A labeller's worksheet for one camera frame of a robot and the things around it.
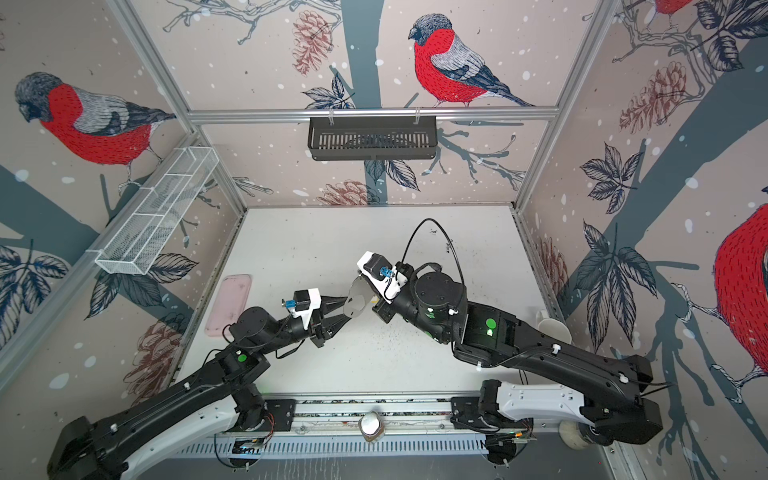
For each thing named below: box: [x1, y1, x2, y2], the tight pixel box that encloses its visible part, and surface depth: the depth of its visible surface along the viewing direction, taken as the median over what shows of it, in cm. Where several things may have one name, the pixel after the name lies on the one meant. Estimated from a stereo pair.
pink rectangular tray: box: [205, 274, 252, 337], surface depth 96 cm
